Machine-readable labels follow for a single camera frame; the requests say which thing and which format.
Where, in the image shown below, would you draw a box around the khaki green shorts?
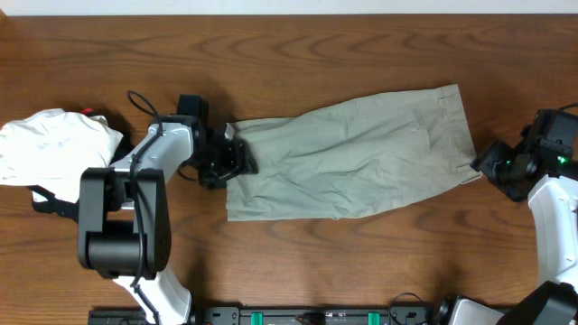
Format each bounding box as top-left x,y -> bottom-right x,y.
226,85 -> 479,221

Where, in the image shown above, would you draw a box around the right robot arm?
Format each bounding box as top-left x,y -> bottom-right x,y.
471,103 -> 577,324

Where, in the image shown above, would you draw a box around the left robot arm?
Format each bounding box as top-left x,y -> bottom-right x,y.
78,90 -> 257,324

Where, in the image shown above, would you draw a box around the red item behind pile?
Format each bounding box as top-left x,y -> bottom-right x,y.
80,108 -> 95,116

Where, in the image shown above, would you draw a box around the black folded garment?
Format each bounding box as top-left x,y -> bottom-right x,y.
27,131 -> 135,222

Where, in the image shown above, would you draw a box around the white folded garment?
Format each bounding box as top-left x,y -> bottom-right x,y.
1,108 -> 123,203

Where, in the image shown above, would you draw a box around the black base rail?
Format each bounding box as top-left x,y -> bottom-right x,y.
88,295 -> 511,325

